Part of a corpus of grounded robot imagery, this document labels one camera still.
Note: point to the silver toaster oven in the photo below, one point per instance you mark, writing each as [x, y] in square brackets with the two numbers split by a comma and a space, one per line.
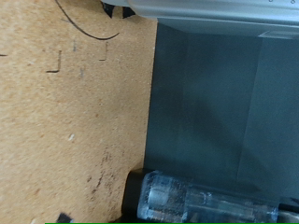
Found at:
[218, 12]

